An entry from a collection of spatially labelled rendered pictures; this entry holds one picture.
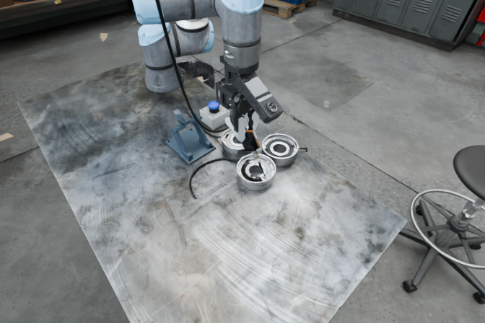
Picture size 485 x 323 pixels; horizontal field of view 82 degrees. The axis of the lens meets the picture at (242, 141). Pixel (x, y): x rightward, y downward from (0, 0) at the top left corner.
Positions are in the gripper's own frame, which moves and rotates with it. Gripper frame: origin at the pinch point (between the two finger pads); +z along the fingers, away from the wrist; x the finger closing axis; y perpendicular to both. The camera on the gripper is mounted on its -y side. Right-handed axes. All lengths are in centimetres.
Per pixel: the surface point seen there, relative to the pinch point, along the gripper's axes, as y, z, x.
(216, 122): 20.2, 10.6, -5.7
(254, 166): -1.6, 11.0, -1.3
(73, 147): 43, 13, 33
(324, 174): -15.7, 13.1, -14.9
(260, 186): -7.7, 10.5, 2.6
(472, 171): -45, 31, -72
